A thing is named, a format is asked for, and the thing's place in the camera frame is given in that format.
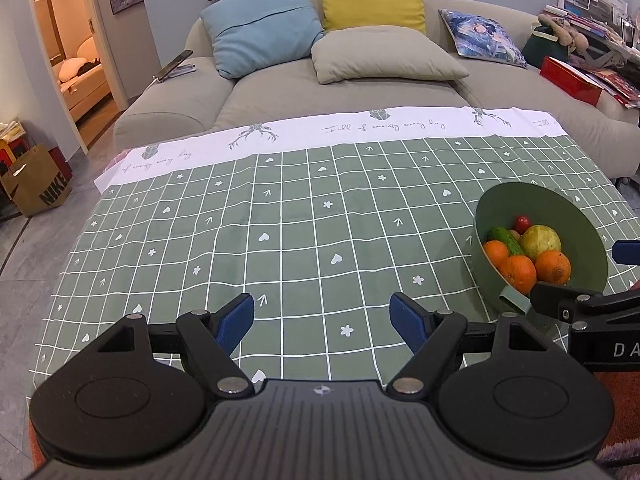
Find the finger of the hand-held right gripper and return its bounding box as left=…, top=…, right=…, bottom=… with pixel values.
left=612, top=240, right=640, bottom=265
left=530, top=282, right=640, bottom=323

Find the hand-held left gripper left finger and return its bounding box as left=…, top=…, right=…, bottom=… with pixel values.
left=95, top=293, right=256, bottom=397

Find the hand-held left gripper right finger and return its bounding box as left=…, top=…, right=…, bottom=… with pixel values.
left=387, top=292, right=548, bottom=396

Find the orange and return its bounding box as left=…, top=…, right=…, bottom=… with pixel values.
left=483, top=240, right=510, bottom=271
left=535, top=250, right=572, bottom=286
left=499, top=255, right=537, bottom=295

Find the green bowl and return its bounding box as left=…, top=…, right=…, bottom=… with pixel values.
left=472, top=181, right=610, bottom=317

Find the yellow-green guava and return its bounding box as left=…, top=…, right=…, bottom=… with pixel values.
left=520, top=225, right=562, bottom=262

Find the red cloth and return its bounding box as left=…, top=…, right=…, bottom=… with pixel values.
left=592, top=367, right=640, bottom=448

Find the green cucumber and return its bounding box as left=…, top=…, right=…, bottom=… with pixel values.
left=488, top=226, right=526, bottom=257

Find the purple fluffy cloth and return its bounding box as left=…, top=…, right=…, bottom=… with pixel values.
left=595, top=437, right=640, bottom=471

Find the green grid tablecloth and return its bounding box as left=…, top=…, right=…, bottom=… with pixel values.
left=27, top=105, right=640, bottom=396

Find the pile of magazines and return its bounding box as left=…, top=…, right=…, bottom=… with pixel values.
left=582, top=50, right=640, bottom=111

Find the red box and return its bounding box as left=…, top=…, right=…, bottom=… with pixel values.
left=539, top=56, right=605, bottom=107

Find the dark green bag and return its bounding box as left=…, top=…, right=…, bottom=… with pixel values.
left=522, top=25, right=571, bottom=68

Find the brown plush toy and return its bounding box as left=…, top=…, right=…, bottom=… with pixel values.
left=537, top=12, right=591, bottom=53

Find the beige sofa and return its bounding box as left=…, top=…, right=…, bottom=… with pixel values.
left=112, top=0, right=640, bottom=186

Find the brown paper bag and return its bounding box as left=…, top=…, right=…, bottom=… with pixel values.
left=0, top=144, right=73, bottom=218

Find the cluttered white shelf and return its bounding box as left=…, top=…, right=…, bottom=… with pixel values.
left=557, top=0, right=640, bottom=51

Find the grey phone stand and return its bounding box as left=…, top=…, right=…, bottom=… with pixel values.
left=150, top=62, right=198, bottom=83

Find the blue printed pillow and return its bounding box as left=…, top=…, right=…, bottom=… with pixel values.
left=438, top=8, right=528, bottom=68

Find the black phone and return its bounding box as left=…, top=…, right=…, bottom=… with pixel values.
left=159, top=50, right=193, bottom=81

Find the beige pillow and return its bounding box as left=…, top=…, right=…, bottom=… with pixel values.
left=310, top=26, right=471, bottom=86

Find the red and yellow plastic stool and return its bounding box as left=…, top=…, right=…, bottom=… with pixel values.
left=0, top=119, right=28, bottom=173

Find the bed with white pillow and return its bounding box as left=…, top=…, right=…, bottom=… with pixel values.
left=57, top=35, right=113, bottom=121

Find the light blue pillow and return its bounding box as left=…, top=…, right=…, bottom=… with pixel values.
left=200, top=0, right=326, bottom=80

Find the yellow pillow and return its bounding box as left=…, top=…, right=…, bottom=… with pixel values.
left=320, top=0, right=427, bottom=36

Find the white door frame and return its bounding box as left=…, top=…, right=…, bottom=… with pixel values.
left=20, top=0, right=130, bottom=156

